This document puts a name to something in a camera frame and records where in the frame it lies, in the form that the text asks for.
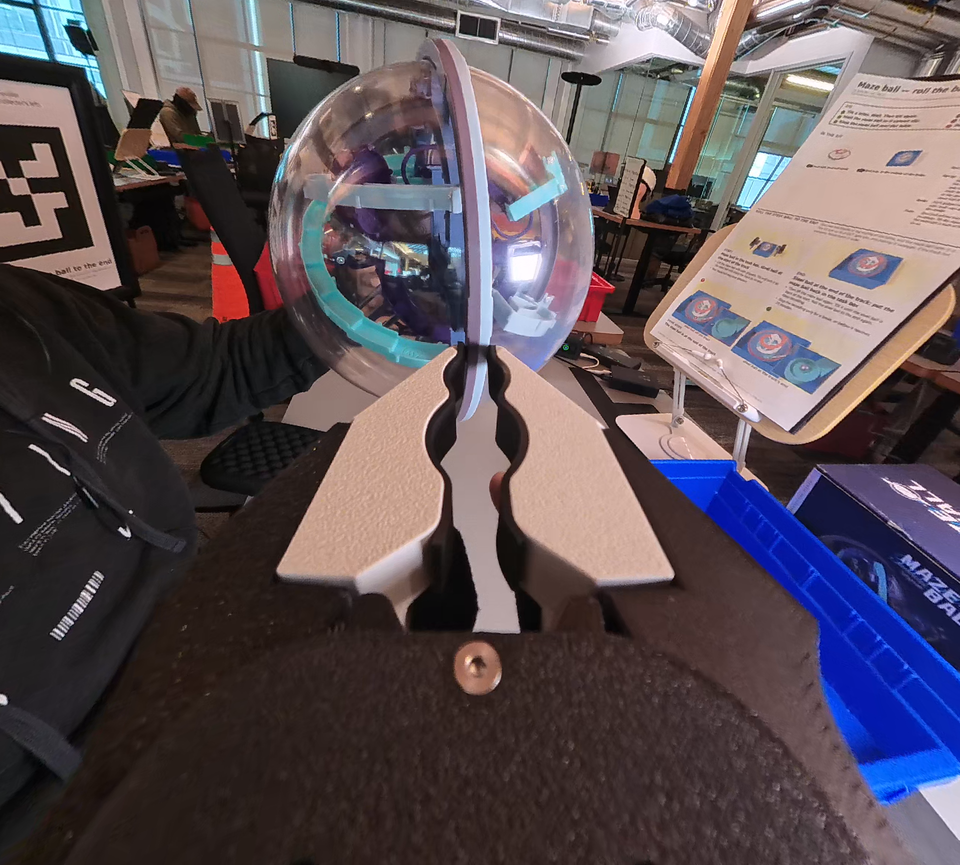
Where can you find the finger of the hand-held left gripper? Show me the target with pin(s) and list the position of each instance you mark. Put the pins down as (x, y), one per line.
(225, 228)
(338, 403)

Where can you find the black white marker sign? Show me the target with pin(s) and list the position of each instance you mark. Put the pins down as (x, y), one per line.
(45, 183)

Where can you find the light wooden board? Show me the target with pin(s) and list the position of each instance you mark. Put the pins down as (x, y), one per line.
(840, 265)

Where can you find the person's left forearm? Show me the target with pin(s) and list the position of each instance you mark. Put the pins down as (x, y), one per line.
(195, 363)

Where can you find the black floor lamp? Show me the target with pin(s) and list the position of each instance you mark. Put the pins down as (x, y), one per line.
(579, 79)

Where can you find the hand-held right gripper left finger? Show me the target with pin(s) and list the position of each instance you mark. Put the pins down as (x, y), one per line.
(368, 505)

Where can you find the red plastic bin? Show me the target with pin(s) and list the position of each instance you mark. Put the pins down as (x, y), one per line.
(596, 298)

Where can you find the wooden support post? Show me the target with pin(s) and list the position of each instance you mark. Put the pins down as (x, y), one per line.
(717, 70)

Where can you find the white stand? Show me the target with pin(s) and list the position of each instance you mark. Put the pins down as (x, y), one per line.
(690, 430)

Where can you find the blue plastic bin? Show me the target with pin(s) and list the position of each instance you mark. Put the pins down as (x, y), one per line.
(840, 640)

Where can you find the clear plastic maze ball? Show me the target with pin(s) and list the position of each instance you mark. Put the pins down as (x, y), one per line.
(420, 220)

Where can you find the black printed hoodie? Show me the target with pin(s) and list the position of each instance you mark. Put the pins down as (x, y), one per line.
(75, 505)

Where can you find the dark blue box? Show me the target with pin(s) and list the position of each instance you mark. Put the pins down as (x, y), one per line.
(900, 550)

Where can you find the black mesh pad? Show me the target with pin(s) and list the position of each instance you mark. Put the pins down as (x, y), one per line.
(263, 457)

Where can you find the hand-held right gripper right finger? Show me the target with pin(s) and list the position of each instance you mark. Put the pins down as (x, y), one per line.
(585, 505)

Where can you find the orange traffic cone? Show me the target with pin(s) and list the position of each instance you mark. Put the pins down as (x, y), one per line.
(228, 288)

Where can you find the black wall screen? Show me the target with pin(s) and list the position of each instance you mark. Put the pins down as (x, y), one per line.
(308, 93)

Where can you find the black power adapter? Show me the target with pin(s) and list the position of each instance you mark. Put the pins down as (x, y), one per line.
(633, 385)

